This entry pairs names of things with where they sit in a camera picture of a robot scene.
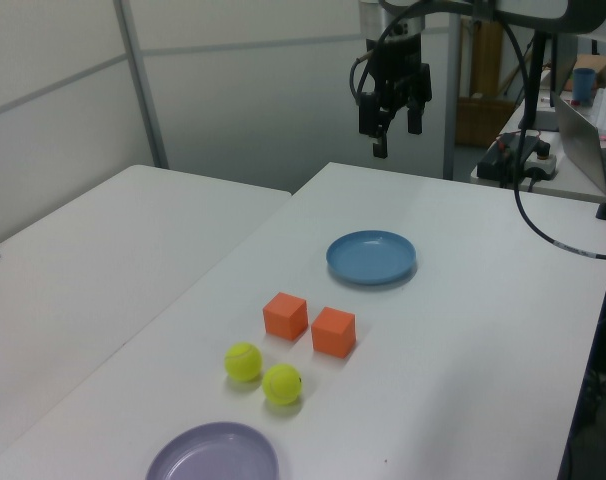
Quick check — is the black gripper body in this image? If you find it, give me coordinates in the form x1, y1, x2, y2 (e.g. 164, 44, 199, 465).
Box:
365, 34, 425, 109

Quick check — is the orange cube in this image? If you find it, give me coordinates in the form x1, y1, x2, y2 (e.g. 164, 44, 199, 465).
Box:
262, 291, 309, 342
310, 306, 357, 359

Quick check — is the yellow tennis ball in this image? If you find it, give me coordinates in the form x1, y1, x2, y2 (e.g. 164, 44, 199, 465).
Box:
224, 341, 263, 383
261, 363, 304, 405

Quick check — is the brown wooden cabinet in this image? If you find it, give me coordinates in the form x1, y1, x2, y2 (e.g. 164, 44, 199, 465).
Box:
455, 17, 517, 149

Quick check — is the black power box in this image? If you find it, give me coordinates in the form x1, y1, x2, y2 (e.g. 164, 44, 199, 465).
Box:
477, 131, 539, 182

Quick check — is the black monitor stand pole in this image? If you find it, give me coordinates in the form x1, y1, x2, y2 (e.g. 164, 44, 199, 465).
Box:
520, 32, 559, 133

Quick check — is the grey emergency stop button box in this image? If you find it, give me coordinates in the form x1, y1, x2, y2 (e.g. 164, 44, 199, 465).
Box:
525, 139, 557, 182

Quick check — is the blue plate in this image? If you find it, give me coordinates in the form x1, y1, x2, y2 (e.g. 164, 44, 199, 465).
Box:
325, 229, 417, 287

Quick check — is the white background desk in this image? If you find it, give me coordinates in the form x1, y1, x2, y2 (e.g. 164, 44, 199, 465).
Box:
470, 99, 606, 204

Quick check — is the grey laptop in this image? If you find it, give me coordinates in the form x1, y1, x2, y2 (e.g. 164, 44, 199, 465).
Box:
550, 89, 606, 199

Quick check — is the blue cup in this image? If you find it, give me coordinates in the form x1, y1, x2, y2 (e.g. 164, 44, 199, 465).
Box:
572, 67, 597, 104

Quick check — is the cardboard box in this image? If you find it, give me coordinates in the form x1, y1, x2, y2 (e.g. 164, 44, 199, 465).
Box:
575, 53, 606, 76

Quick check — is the white side table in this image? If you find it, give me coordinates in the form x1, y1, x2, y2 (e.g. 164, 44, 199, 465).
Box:
0, 164, 293, 466

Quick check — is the purple plate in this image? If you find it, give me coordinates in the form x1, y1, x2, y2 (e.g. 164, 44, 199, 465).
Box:
145, 421, 280, 480

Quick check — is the grey partition frame post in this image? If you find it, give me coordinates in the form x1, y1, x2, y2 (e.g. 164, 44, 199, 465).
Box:
441, 12, 460, 181

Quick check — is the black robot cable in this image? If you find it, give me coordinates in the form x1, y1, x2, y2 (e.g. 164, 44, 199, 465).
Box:
350, 0, 606, 261

